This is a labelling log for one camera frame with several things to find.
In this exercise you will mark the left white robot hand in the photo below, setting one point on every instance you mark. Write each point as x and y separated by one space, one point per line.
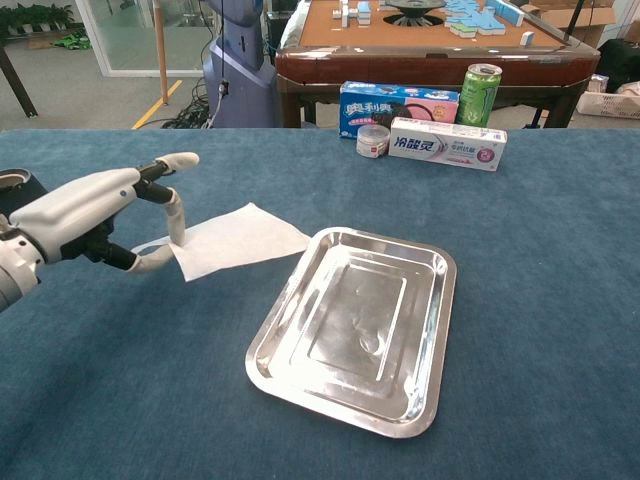
75 205

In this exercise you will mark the white paper sheet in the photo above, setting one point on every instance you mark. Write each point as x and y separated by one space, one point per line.
240 240

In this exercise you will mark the silver metal tray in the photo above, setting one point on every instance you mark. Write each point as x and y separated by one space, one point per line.
350 325

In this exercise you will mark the dark table leg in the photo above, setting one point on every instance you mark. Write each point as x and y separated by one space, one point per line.
15 80

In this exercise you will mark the white framed glass partition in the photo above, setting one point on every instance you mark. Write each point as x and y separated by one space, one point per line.
150 73

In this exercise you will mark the green floor item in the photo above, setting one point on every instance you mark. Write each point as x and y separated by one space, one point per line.
72 41

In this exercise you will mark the wooden pole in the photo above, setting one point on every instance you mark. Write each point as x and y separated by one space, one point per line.
161 50

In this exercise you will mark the small black hanging controller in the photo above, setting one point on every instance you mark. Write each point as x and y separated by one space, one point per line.
223 88

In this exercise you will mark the row of potted plants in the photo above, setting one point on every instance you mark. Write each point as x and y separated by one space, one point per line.
35 15

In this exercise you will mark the small round white tin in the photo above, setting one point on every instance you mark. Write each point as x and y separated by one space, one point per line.
372 142

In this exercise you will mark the blue Oreo cookie box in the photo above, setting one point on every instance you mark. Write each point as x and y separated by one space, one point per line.
370 107

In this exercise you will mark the small mahjong tile cluster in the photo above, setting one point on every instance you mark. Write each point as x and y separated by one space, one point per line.
361 17

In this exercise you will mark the brown mahjong table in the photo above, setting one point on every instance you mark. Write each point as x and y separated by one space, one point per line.
400 65

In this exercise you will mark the white toothpaste box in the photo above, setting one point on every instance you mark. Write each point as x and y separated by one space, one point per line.
440 145

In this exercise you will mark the black mahjong table dome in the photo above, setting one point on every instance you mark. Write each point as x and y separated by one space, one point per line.
415 7

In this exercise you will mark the green drink can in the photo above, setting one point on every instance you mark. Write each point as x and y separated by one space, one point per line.
477 97

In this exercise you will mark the blue mahjong tile heap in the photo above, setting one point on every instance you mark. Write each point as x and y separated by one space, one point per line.
472 22

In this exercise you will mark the single blue white mahjong tile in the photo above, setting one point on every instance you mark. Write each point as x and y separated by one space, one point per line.
526 38

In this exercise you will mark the black stand pole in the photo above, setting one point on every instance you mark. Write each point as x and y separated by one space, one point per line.
575 20

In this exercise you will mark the white plastic basket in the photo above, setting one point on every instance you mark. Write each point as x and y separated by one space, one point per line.
605 105

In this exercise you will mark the cardboard box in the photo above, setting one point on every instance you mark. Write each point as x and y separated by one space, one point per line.
595 17

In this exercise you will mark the black bag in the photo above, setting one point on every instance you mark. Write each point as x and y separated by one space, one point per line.
620 60

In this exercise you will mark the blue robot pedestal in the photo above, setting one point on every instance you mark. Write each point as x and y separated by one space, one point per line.
240 75

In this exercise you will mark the long mahjong tile wall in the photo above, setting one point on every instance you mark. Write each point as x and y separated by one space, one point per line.
507 12

